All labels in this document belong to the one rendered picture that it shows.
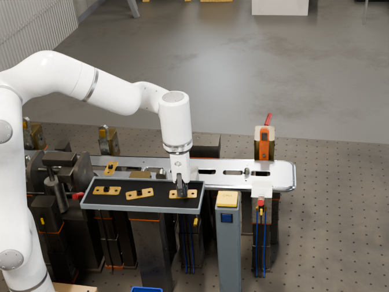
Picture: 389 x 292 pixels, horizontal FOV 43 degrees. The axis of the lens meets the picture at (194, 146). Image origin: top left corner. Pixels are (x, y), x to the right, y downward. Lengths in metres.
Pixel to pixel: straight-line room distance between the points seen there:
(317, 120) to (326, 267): 2.33
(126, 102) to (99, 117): 3.10
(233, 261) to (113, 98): 0.69
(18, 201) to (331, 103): 3.38
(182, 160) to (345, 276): 0.83
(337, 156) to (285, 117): 1.70
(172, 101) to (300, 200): 1.06
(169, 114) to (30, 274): 0.62
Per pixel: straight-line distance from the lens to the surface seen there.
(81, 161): 1.70
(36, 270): 1.56
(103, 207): 1.53
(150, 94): 1.40
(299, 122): 4.09
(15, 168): 1.33
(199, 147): 1.98
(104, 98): 1.25
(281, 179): 1.83
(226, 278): 1.71
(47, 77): 1.22
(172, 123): 1.33
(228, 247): 1.60
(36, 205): 1.74
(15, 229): 1.40
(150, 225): 1.58
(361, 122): 4.16
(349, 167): 2.44
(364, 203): 2.25
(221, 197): 1.51
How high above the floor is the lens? 2.13
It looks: 34 degrees down
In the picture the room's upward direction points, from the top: 4 degrees counter-clockwise
